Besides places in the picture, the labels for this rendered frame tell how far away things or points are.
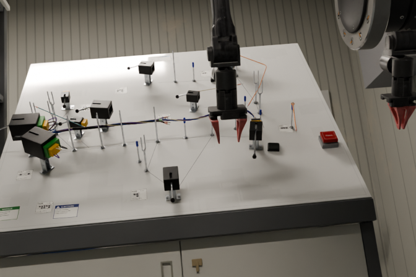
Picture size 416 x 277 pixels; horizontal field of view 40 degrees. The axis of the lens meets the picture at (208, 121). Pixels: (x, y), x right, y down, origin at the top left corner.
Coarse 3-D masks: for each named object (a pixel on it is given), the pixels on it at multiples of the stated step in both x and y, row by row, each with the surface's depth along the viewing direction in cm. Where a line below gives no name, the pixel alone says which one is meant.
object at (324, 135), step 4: (320, 132) 196; (324, 132) 196; (328, 132) 196; (332, 132) 196; (324, 136) 195; (328, 136) 194; (332, 136) 194; (336, 136) 194; (324, 140) 193; (328, 140) 193; (332, 140) 193; (336, 140) 193
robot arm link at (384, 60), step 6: (390, 36) 158; (390, 42) 157; (390, 48) 158; (384, 54) 168; (390, 54) 159; (396, 54) 158; (402, 54) 158; (384, 60) 167; (390, 60) 164; (384, 66) 166; (390, 66) 165; (390, 72) 165
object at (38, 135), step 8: (32, 128) 186; (40, 128) 186; (16, 136) 189; (24, 136) 182; (32, 136) 182; (40, 136) 182; (48, 136) 182; (24, 144) 183; (32, 144) 181; (40, 144) 179; (32, 152) 183; (40, 152) 181; (40, 160) 188; (48, 160) 189; (48, 168) 191
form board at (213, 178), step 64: (64, 64) 250; (128, 64) 247; (256, 64) 243; (64, 128) 210; (128, 128) 209; (192, 128) 207; (320, 128) 204; (0, 192) 182; (64, 192) 181; (128, 192) 180; (192, 192) 179; (256, 192) 178; (320, 192) 177
